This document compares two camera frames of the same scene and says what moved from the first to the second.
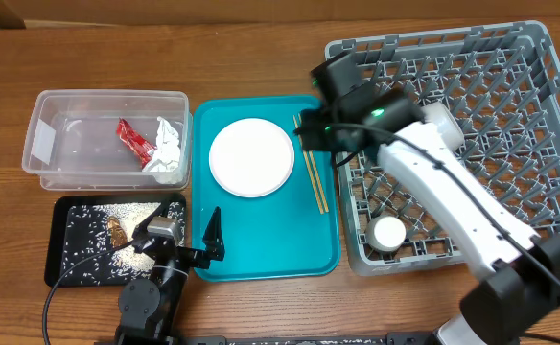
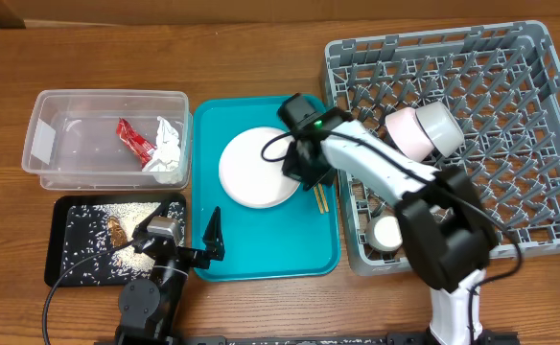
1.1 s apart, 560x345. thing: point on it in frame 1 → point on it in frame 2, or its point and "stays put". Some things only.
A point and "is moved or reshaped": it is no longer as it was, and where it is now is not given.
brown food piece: (117, 233) stays put
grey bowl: (437, 113) stays put
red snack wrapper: (143, 149) stays put
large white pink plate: (251, 157) is moved or reshaped
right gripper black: (312, 138) → (296, 165)
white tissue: (165, 163) stays put
